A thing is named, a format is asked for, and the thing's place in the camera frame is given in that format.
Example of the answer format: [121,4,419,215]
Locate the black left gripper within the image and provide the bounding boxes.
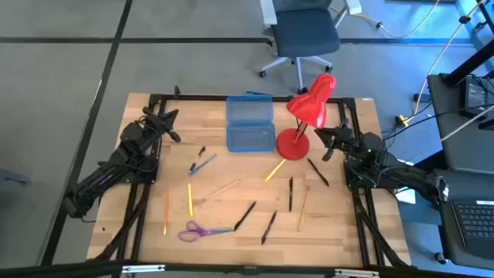
[141,106,182,144]

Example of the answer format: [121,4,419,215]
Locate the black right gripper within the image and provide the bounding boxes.
[314,122,358,162]

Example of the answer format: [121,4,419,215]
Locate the short black pen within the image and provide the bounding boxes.
[188,145,207,174]

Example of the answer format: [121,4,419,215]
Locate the blue pen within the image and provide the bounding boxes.
[188,153,218,177]

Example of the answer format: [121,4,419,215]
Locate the yellow highlighter pen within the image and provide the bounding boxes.
[264,158,287,183]

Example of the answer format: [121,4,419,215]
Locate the dull yellow pencil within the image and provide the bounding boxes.
[296,185,311,232]

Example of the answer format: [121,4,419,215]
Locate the blue plastic supply box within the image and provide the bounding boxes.
[225,94,277,154]

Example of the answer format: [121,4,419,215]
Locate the pale pencil green-striped ferrule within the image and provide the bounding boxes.
[195,178,242,205]

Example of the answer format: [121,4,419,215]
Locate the orange pencil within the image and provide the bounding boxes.
[162,186,171,236]

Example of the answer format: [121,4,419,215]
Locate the glossy black clip pen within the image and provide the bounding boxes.
[260,209,278,246]

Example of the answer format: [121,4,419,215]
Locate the dark pen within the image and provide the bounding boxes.
[177,220,235,243]

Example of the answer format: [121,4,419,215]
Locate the red desk lamp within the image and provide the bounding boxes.
[276,73,337,161]

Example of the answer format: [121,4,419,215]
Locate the dark blue office chair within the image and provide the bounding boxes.
[259,0,363,95]

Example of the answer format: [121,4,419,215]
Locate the black side table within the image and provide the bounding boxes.
[426,72,494,175]

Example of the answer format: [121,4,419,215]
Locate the black power adapter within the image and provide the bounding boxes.
[460,76,490,117]

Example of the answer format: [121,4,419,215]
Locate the black stand beam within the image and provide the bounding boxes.
[442,49,494,86]

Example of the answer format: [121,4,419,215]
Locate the black laptop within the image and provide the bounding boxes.
[439,198,494,270]

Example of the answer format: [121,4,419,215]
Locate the black crossbar with silver brackets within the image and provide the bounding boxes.
[0,259,494,278]

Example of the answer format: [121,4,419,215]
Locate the yellow extension cable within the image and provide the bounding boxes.
[327,0,441,39]

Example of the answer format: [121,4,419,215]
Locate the pale power cable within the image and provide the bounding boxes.
[413,0,482,117]

